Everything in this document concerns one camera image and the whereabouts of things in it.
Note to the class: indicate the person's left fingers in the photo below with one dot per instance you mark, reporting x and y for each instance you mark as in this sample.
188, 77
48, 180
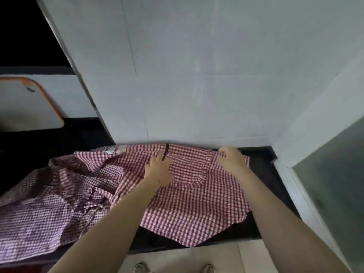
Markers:
159, 160

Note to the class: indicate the white orange-rimmed cutting board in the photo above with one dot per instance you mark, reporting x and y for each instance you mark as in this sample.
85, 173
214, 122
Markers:
25, 106

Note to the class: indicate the person's right forearm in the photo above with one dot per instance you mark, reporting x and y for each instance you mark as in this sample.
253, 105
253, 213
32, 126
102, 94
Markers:
284, 224

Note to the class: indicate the person's left forearm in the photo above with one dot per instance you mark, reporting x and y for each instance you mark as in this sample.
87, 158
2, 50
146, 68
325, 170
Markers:
119, 224

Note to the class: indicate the person's left shoe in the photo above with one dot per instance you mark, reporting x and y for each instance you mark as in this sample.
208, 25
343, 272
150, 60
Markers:
140, 267

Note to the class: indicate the person's right fingers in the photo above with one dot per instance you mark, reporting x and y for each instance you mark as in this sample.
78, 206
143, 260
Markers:
226, 152

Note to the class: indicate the person's shoe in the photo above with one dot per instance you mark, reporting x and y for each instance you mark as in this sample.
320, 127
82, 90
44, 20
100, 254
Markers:
140, 267
209, 268

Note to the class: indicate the frosted glass pane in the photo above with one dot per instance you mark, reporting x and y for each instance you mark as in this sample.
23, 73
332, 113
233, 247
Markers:
335, 190

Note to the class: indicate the red checked shirt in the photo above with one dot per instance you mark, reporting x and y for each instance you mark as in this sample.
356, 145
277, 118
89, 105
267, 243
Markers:
196, 207

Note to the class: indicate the person's right hand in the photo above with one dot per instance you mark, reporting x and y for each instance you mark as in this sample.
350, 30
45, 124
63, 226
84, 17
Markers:
234, 160

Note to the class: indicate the white window frame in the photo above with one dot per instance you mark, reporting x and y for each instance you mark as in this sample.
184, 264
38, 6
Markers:
301, 193

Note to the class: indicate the person's right shoe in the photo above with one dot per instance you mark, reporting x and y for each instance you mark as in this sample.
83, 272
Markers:
209, 268

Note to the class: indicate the person's left hand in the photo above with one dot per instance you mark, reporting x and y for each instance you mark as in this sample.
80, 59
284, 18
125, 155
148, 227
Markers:
159, 173

